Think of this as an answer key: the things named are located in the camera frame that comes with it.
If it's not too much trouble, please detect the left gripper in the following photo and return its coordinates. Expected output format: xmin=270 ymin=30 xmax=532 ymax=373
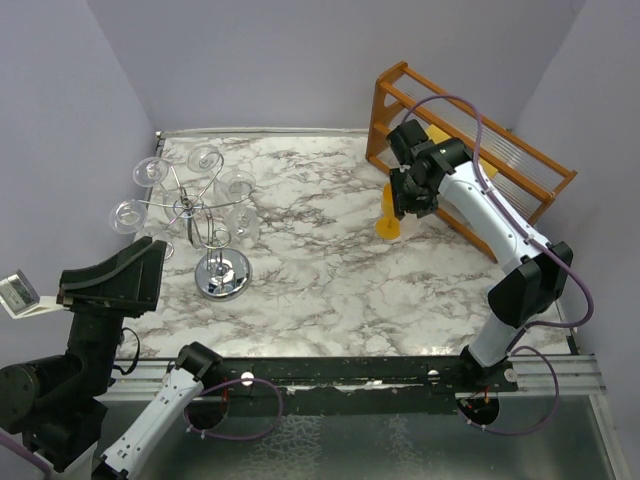
xmin=60 ymin=233 xmax=170 ymax=396

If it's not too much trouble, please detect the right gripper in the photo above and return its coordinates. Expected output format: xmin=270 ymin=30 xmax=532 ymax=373
xmin=390 ymin=165 xmax=438 ymax=219

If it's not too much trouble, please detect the yellow plastic wine glass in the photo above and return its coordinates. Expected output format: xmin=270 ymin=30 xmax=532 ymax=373
xmin=375 ymin=183 xmax=401 ymax=240

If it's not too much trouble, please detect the clear wine glass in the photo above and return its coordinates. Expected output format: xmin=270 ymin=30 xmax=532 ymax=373
xmin=225 ymin=205 xmax=259 ymax=242
xmin=213 ymin=170 xmax=256 ymax=208
xmin=185 ymin=144 xmax=221 ymax=173
xmin=132 ymin=157 xmax=170 ymax=188
xmin=109 ymin=199 xmax=148 ymax=235

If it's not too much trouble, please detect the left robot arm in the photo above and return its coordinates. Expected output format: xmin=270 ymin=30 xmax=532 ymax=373
xmin=1 ymin=236 xmax=221 ymax=479

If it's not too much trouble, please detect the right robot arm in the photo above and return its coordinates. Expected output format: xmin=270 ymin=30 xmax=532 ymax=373
xmin=387 ymin=120 xmax=573 ymax=391

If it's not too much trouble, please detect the chrome wine glass rack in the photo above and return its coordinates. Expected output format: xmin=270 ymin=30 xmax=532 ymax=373
xmin=144 ymin=153 xmax=252 ymax=302

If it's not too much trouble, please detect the wooden shelf rack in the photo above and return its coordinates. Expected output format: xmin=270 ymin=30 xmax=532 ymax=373
xmin=365 ymin=60 xmax=578 ymax=264

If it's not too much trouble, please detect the yellow book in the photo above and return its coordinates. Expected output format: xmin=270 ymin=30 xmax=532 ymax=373
xmin=426 ymin=125 xmax=498 ymax=179

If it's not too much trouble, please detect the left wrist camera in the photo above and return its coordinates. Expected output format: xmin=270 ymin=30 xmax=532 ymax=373
xmin=0 ymin=270 xmax=64 ymax=320

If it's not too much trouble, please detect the purple loop cable left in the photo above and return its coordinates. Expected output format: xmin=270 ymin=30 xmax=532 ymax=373
xmin=183 ymin=373 xmax=284 ymax=442

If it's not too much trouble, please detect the purple loop cable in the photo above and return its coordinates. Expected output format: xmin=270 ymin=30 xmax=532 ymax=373
xmin=183 ymin=373 xmax=284 ymax=442
xmin=462 ymin=344 xmax=560 ymax=435

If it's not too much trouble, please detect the purple loop cable right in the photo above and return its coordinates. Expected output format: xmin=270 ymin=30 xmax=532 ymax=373
xmin=462 ymin=344 xmax=560 ymax=435

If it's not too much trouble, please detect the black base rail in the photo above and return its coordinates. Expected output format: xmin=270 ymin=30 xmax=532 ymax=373
xmin=175 ymin=342 xmax=517 ymax=417

